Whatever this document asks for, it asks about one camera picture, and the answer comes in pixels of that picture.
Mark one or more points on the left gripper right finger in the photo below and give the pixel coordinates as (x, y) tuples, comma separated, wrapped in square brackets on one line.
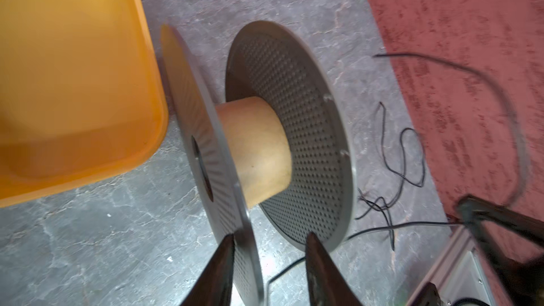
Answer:
[(326, 286)]

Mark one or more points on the aluminium front rail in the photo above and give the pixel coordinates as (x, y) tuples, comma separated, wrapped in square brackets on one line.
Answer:
[(456, 274)]

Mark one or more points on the grey cable spool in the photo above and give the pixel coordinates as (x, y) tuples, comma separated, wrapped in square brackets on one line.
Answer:
[(278, 142)]

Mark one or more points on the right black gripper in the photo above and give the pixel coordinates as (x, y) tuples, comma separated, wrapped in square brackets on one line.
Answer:
[(511, 243)]

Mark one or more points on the yellow plastic bin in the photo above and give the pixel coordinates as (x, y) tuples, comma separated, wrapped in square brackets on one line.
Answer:
[(81, 94)]

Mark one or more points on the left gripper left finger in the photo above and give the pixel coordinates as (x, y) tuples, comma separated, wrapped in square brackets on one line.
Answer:
[(214, 286)]

